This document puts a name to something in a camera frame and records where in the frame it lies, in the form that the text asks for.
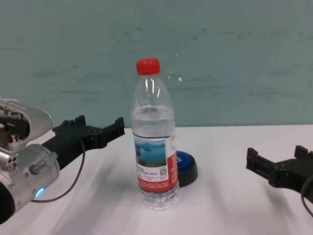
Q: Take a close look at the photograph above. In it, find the clear water bottle red cap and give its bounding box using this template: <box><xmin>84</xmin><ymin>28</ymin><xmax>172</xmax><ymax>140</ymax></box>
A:
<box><xmin>130</xmin><ymin>58</ymin><xmax>180</xmax><ymax>212</ymax></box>

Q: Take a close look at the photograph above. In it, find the blue push button black base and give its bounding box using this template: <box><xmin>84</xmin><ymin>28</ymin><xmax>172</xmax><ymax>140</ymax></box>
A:
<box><xmin>176</xmin><ymin>150</ymin><xmax>199</xmax><ymax>188</ymax></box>

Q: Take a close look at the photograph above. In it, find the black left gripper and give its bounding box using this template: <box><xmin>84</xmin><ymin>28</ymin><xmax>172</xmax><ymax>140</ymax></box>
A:
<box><xmin>40</xmin><ymin>115</ymin><xmax>126</xmax><ymax>171</ymax></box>

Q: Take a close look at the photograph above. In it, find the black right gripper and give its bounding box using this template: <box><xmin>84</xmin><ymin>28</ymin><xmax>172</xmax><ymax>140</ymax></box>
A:
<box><xmin>245</xmin><ymin>145</ymin><xmax>313</xmax><ymax>194</ymax></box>

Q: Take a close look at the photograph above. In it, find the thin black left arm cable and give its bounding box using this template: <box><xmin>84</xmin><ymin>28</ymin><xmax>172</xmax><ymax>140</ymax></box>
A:
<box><xmin>30</xmin><ymin>140</ymin><xmax>87</xmax><ymax>203</ymax></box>

